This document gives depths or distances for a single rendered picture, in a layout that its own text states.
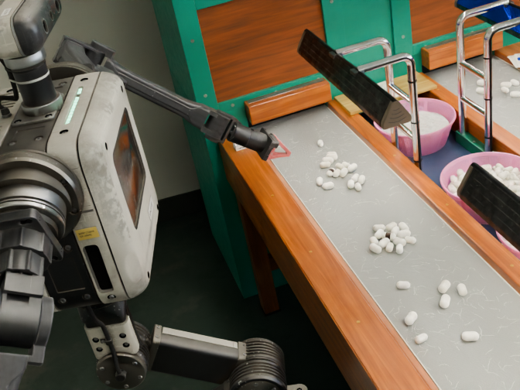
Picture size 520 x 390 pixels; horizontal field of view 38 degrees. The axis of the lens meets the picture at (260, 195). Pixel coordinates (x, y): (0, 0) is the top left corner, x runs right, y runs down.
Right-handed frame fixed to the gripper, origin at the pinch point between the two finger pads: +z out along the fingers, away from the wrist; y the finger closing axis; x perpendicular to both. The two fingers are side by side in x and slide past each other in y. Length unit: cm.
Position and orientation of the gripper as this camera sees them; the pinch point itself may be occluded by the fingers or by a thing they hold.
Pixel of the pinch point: (288, 153)
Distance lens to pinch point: 221.3
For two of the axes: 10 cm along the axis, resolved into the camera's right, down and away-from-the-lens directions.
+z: 8.4, 2.9, 4.6
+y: -2.9, -4.7, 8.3
